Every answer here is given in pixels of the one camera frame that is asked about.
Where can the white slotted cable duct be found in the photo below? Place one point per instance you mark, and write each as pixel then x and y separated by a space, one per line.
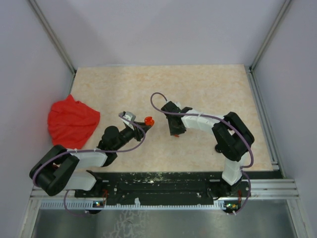
pixel 93 204

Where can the aluminium corner post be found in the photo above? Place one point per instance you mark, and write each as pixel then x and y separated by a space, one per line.
pixel 271 33
pixel 34 6

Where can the aluminium corner post right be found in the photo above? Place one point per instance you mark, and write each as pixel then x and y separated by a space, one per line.
pixel 271 33

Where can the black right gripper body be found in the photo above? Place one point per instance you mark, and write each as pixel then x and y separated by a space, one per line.
pixel 173 130

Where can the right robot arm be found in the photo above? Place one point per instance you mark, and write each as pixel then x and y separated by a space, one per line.
pixel 234 139

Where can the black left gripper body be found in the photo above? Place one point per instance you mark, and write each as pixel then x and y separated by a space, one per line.
pixel 127 135

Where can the red crumpled cloth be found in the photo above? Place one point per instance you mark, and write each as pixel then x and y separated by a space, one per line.
pixel 71 123

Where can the aluminium corner post left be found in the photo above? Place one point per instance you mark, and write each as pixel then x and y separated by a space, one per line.
pixel 34 6

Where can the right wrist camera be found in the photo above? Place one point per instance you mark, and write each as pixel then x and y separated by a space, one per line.
pixel 177 104

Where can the aluminium side rail right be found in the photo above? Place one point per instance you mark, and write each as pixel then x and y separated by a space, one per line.
pixel 265 123

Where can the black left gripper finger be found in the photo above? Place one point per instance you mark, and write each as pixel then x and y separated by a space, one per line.
pixel 143 129
pixel 141 124

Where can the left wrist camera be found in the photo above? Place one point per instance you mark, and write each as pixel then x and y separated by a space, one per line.
pixel 128 118

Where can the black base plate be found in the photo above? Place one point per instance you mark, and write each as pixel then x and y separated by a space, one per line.
pixel 167 188

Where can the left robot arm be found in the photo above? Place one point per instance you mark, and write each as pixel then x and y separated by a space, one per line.
pixel 65 169

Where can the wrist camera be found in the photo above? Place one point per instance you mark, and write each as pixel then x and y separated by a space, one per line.
pixel 177 104
pixel 128 118

